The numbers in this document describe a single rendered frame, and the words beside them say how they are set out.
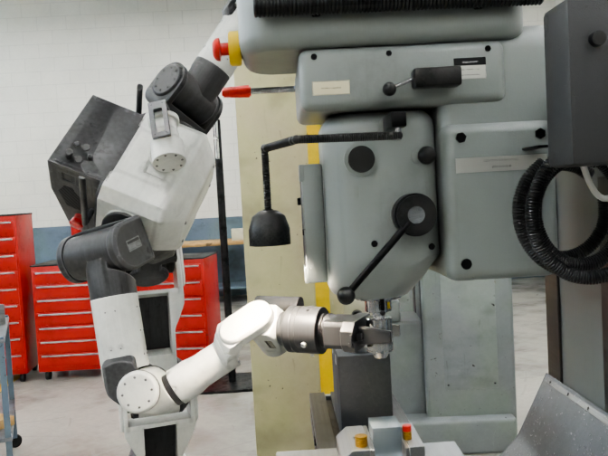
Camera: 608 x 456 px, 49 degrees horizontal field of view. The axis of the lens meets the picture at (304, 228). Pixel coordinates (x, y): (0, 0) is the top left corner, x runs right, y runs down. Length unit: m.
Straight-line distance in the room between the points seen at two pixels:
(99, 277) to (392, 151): 0.60
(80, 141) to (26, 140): 9.41
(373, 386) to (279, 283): 1.44
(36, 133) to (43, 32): 1.50
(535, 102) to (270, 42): 0.44
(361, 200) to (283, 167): 1.82
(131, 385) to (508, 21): 0.91
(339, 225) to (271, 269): 1.83
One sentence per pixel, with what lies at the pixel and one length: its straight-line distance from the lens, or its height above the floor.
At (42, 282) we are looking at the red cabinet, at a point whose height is 0.86.
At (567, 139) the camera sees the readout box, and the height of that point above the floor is 1.55.
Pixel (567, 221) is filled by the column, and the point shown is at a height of 1.42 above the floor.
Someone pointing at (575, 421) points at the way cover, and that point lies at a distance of 1.36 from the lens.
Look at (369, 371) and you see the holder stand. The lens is 1.57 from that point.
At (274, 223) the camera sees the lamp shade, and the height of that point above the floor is 1.45.
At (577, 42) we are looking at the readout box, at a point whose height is 1.67.
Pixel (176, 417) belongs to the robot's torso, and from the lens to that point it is 1.86.
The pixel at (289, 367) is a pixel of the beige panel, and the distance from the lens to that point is 3.02.
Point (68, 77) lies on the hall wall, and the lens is 10.80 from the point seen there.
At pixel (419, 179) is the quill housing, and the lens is 1.13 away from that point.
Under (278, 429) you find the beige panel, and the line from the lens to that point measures 3.10.
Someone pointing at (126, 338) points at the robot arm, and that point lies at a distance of 1.33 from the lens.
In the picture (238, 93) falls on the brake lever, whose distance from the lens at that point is 1.31.
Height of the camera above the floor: 1.50
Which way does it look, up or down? 3 degrees down
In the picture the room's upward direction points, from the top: 3 degrees counter-clockwise
